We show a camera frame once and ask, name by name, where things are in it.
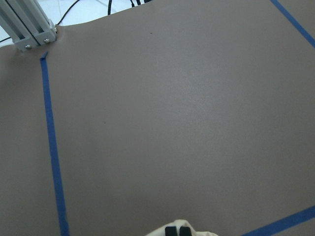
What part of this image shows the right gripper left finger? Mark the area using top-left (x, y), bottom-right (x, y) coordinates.
top-left (164, 226), bottom-right (177, 236)

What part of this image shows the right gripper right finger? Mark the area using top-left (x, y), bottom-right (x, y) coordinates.
top-left (179, 226), bottom-right (191, 236)

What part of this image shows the aluminium frame post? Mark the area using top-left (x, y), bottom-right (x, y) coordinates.
top-left (0, 0), bottom-right (58, 52)

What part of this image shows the beige long-sleeve printed shirt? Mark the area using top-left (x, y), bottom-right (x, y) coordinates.
top-left (147, 219), bottom-right (218, 236)

